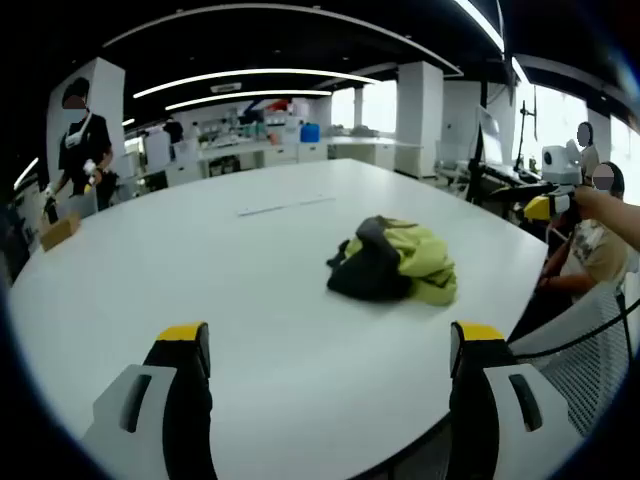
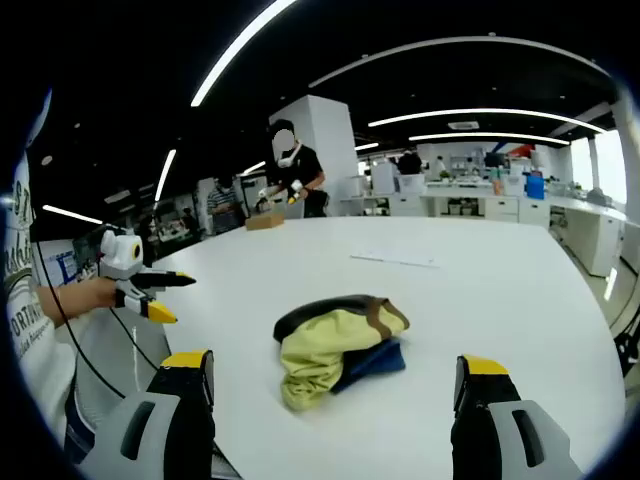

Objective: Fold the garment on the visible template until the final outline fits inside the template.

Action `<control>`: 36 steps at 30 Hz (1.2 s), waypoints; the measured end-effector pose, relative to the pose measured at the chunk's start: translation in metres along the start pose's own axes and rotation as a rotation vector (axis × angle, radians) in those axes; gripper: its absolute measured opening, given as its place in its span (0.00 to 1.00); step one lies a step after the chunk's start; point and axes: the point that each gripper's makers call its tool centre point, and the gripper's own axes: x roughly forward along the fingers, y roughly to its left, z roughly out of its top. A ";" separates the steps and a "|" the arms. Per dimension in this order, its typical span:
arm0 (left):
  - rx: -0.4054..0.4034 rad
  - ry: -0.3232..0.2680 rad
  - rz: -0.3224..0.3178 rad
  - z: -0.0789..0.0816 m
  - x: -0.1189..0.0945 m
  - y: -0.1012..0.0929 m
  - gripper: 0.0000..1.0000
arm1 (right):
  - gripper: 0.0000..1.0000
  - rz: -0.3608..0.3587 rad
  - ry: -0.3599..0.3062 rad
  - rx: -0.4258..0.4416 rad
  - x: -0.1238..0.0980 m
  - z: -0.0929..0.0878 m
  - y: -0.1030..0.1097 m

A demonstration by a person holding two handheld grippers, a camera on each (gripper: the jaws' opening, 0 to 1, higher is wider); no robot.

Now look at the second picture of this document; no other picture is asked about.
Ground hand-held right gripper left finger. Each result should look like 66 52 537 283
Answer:
79 349 216 480

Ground blue plastic bin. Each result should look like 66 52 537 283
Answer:
524 172 546 200

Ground person's left hand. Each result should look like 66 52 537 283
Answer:
72 277 117 317

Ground white ceiling light strip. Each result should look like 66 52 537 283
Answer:
408 132 571 146
154 148 177 202
368 107 606 134
190 0 296 107

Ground yellow blue grey garment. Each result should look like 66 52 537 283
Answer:
273 294 411 413

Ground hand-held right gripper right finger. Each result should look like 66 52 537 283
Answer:
449 354 584 480

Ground clear template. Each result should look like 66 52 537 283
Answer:
349 248 441 269

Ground black cable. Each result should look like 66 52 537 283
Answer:
29 219 161 401

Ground white counter cabinets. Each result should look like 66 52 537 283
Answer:
339 179 626 276

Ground cardboard box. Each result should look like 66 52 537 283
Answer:
244 212 286 231

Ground white square column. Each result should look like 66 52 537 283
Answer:
269 94 359 219

